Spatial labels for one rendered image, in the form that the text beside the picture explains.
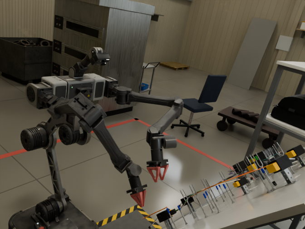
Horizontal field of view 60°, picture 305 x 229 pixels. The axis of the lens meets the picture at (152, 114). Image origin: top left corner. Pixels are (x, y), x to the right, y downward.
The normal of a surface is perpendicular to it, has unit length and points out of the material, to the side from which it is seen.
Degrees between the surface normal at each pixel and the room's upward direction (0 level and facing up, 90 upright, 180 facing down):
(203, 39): 90
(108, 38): 90
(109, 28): 90
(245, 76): 74
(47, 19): 90
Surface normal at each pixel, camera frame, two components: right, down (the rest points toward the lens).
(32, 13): 0.76, 0.37
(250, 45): -0.54, -0.08
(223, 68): -0.62, 0.18
